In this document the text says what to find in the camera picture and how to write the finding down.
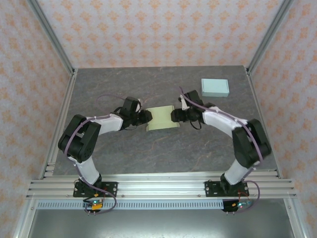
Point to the light green paper box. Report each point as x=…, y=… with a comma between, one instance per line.
x=161, y=117

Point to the light blue paper box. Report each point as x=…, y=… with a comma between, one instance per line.
x=214, y=87

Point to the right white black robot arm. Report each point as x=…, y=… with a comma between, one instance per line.
x=218, y=119

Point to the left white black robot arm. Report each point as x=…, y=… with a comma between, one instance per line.
x=86, y=171

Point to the aluminium cross beam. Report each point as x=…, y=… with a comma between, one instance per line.
x=161, y=188

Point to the grey metal sheet panel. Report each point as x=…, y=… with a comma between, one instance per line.
x=161, y=225

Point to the right aluminium side rail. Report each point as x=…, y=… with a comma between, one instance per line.
x=256, y=99

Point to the aluminium side rail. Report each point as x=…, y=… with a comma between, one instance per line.
x=256, y=99
x=65, y=106

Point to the left aluminium side rail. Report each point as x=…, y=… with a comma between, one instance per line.
x=65, y=106

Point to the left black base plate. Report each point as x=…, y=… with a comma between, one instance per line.
x=111, y=188

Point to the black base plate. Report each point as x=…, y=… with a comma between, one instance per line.
x=210, y=188
x=111, y=188

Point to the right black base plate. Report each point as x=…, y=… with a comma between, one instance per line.
x=210, y=188

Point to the right aluminium frame post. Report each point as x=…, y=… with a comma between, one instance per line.
x=271, y=32

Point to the aluminium frame post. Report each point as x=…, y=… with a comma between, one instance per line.
x=50, y=32
x=271, y=32

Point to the left aluminium frame post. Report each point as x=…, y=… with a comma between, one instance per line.
x=50, y=32

